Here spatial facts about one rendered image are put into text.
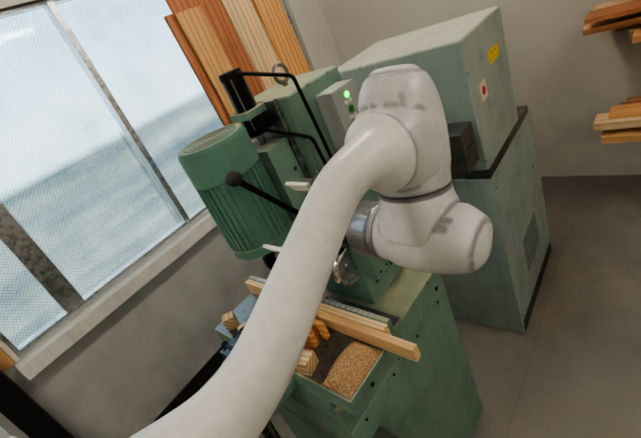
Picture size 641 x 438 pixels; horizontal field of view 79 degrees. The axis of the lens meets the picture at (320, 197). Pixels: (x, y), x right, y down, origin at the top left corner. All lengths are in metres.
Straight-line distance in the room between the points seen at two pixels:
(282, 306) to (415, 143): 0.24
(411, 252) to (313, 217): 0.20
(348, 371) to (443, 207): 0.58
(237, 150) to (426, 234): 0.53
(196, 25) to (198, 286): 1.51
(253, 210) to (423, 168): 0.55
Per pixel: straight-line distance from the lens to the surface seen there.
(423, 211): 0.52
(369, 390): 1.05
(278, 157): 1.01
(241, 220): 0.97
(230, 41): 2.62
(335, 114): 1.04
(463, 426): 1.83
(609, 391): 2.04
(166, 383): 2.60
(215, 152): 0.90
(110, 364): 2.41
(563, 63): 2.95
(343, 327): 1.11
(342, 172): 0.41
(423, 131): 0.48
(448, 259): 0.53
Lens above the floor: 1.68
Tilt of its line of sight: 25 degrees down
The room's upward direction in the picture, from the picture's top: 24 degrees counter-clockwise
